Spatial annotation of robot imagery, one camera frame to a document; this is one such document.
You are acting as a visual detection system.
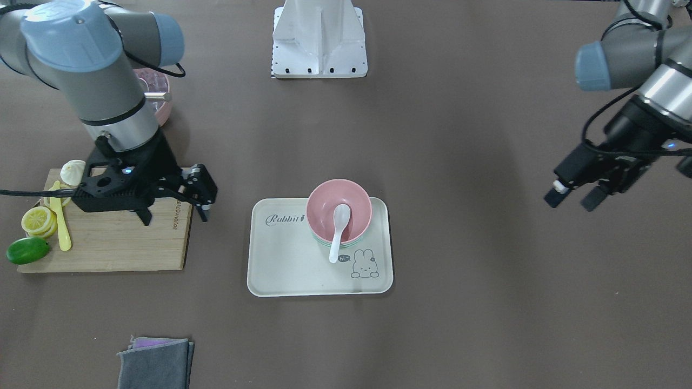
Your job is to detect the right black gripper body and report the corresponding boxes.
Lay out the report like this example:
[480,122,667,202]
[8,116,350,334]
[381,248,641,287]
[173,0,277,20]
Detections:
[128,130,218,204]

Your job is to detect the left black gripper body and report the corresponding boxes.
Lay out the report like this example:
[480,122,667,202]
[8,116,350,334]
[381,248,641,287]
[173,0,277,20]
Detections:
[554,97,682,195]

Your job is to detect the small pink bowl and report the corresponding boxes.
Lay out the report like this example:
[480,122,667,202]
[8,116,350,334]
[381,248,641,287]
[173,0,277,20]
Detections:
[305,179,372,246]

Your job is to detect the white ceramic spoon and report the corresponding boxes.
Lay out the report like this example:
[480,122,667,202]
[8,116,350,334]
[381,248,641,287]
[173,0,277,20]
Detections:
[329,204,351,264]

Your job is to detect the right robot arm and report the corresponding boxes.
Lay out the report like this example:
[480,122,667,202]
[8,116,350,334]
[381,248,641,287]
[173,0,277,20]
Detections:
[1,1,218,225]

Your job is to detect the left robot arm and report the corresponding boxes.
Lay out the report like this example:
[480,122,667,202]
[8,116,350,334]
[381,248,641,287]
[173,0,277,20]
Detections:
[544,1,691,211]

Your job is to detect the large pink ice bowl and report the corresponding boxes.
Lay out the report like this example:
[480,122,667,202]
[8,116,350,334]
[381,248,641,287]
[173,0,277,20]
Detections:
[134,68,172,126]

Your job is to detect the lower green bowl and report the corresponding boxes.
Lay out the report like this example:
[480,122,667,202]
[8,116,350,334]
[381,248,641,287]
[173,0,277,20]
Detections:
[316,239,360,249]

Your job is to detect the wooden cutting board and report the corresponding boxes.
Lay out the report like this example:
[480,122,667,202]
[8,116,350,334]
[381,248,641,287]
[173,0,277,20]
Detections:
[17,198,195,273]

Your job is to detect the metal ice scoop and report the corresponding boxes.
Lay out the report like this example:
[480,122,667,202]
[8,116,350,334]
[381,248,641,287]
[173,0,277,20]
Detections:
[144,92,171,102]

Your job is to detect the lemon slice under knife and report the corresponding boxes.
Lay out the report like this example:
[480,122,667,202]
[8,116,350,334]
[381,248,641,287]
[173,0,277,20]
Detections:
[42,180,74,208]

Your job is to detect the white toy bun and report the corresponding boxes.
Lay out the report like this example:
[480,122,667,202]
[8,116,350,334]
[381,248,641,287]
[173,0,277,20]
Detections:
[59,159,86,187]

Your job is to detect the yellow plastic knife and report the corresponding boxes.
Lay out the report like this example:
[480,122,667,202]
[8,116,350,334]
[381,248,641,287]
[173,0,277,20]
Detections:
[49,197,72,252]

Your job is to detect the lower hidden lemon slice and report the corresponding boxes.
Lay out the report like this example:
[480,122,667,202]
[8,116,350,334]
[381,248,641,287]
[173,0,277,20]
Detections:
[26,220,57,239]

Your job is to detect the cream rabbit tray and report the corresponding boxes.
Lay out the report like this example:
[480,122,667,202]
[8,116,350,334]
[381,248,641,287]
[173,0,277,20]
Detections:
[247,198,395,297]

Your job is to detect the upper lemon slice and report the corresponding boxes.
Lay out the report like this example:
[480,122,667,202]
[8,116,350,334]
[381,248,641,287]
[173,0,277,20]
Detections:
[21,206,55,236]

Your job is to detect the green toy lime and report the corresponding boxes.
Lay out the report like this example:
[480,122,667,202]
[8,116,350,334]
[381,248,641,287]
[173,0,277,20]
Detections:
[5,237,50,265]

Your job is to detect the purple cloth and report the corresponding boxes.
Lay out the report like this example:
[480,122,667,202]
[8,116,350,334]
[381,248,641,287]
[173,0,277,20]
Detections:
[129,337,188,349]

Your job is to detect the grey folded cloth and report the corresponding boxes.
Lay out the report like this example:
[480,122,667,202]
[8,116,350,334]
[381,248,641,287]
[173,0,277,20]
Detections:
[118,339,195,388]

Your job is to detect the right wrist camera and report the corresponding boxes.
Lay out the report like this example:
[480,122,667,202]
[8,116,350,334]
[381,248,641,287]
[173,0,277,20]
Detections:
[72,147,154,212]

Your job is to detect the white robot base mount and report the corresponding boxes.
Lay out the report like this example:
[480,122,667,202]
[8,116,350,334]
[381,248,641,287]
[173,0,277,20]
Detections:
[270,1,368,79]

